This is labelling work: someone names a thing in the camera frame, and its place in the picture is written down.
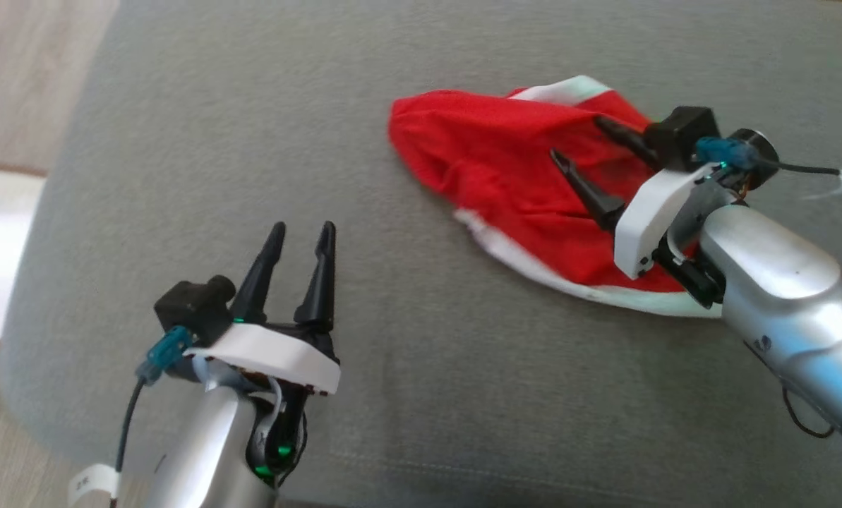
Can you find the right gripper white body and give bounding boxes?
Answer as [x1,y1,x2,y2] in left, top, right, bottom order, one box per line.
[613,162,721,279]

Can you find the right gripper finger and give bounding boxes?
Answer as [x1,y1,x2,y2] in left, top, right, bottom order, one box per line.
[549,148,627,234]
[594,115,667,172]

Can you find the large grey sofa seat cushion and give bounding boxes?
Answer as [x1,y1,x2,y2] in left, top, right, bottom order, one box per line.
[0,0,842,508]

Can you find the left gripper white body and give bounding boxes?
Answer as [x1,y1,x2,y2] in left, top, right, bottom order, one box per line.
[183,321,342,396]

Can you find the right cable with teal connector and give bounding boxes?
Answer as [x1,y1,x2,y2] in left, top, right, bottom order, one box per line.
[694,136,842,200]

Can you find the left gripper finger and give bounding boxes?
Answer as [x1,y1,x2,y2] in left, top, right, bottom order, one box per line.
[230,221,287,324]
[294,220,337,334]

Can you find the red white basketball shorts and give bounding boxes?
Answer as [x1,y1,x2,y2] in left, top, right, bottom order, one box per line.
[387,74,723,320]

